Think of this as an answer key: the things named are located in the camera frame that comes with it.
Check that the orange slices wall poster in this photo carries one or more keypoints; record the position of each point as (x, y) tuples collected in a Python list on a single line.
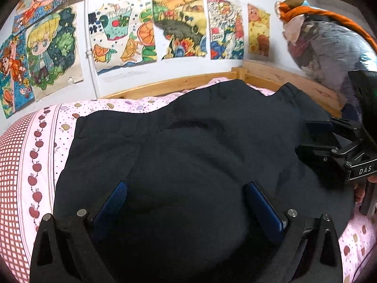
[(123, 35)]

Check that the orange-haired girl wall poster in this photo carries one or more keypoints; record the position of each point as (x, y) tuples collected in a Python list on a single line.
[(41, 3)]

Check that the red dragon wall poster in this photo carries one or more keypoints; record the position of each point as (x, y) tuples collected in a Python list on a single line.
[(225, 29)]

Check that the white wall pipe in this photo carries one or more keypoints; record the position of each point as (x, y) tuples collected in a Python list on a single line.
[(91, 64)]

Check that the blond figure green wall poster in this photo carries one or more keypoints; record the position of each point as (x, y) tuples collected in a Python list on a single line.
[(50, 53)]

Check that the wooden bed frame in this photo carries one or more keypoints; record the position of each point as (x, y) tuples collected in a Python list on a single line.
[(259, 73)]

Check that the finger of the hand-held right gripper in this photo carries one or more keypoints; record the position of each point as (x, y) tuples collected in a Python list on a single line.
[(321, 159), (319, 128)]

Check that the yellow chick wall poster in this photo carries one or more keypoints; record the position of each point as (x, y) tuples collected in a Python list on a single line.
[(259, 32)]

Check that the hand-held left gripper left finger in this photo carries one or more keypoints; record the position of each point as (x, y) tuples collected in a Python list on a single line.
[(113, 203)]

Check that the pink apple-print bedsheet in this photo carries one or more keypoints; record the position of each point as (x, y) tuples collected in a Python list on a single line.
[(38, 153)]

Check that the clear plastic bag of clothes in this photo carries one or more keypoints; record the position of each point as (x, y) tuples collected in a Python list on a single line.
[(332, 44)]

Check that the person's right hand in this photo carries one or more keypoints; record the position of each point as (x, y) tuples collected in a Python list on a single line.
[(360, 193)]

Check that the dark hedgehog sunflower wall poster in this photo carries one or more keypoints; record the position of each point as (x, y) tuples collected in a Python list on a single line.
[(179, 26)]

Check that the orange cloth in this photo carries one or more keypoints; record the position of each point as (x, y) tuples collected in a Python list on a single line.
[(338, 14)]

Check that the dark padded jacket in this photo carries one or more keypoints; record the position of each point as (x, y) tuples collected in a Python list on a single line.
[(191, 153)]

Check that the blue girl cartoon wall poster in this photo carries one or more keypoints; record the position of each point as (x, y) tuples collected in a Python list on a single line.
[(14, 76)]

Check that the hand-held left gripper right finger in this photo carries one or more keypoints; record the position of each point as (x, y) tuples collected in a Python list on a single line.
[(262, 206)]

